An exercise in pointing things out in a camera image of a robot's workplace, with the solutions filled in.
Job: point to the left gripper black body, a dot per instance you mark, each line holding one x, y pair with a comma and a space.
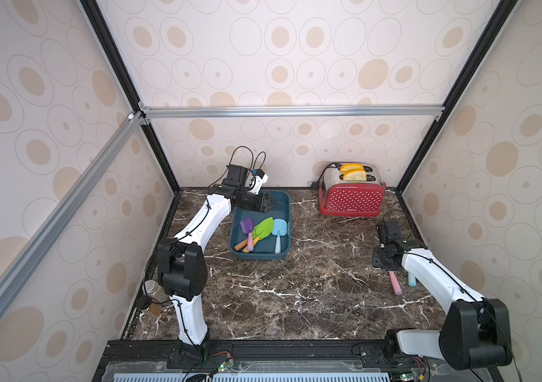
249, 200

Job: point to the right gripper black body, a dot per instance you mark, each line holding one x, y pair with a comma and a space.
381, 258

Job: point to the green shovel yellow handle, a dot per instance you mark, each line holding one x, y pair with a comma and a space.
262, 230

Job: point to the purple shovel pink handle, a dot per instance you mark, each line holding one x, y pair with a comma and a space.
395, 283
247, 227

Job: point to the light blue toy shovel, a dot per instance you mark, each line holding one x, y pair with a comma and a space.
279, 230

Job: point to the teal plastic storage box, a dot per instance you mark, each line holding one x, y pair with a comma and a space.
264, 249

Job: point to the green shovel orange handle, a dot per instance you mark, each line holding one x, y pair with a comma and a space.
243, 245

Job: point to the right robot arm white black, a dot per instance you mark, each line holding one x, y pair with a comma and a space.
476, 330

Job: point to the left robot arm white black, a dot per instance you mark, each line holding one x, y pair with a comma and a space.
180, 265

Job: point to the light blue shovel far right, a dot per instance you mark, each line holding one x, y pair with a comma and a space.
412, 281

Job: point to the red polka dot toaster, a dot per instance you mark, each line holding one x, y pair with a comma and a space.
350, 198

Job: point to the yellow toast slice front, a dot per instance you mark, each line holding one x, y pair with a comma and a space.
354, 175

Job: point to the yellow toast slice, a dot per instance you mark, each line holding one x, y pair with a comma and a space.
351, 167
354, 175

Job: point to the yellow toast slice rear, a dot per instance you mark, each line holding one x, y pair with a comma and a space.
351, 167

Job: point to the left diagonal aluminium bar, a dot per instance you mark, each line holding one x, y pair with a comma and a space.
19, 272

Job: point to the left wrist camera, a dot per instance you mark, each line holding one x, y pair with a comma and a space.
259, 179

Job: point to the horizontal aluminium frame bar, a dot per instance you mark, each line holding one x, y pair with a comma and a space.
296, 111

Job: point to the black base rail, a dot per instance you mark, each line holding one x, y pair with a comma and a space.
247, 360

